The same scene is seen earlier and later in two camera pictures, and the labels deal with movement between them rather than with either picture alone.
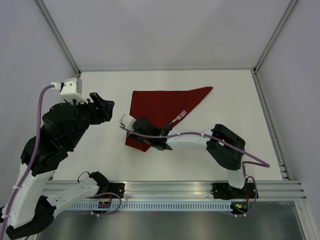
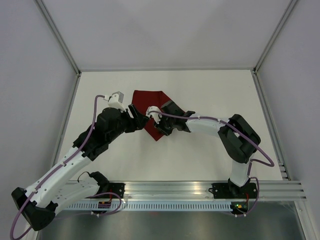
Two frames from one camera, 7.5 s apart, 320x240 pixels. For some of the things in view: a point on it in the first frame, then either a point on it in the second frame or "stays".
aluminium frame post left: x=59 y=37 stays
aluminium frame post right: x=288 y=11 stays
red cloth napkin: x=133 y=141 → x=142 y=101
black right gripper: x=134 y=135 → x=159 y=126
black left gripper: x=100 y=115 → x=138 y=123
